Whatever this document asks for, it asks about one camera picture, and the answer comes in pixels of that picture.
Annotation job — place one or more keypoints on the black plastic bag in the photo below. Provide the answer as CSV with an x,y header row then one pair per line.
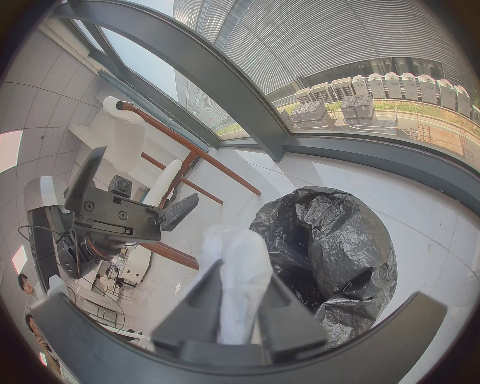
x,y
337,240

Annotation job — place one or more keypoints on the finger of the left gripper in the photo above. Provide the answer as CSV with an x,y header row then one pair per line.
x,y
84,174
180,212

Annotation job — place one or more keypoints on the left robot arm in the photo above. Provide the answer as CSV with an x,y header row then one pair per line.
x,y
41,191

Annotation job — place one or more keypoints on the person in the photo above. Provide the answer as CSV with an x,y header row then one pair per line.
x,y
27,285

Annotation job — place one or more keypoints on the window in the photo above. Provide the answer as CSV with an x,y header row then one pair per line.
x,y
210,75

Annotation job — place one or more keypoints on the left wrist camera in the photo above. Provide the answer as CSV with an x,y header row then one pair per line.
x,y
120,185

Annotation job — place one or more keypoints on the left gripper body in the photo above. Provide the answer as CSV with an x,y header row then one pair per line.
x,y
112,219

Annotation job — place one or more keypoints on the wooden chair with white cushions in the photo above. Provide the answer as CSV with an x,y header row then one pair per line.
x,y
127,138

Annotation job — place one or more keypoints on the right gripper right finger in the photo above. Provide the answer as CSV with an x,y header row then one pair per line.
x,y
287,322

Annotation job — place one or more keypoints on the white paper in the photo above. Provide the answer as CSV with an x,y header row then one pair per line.
x,y
242,262

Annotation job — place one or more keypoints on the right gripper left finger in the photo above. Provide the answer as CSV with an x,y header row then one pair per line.
x,y
197,311

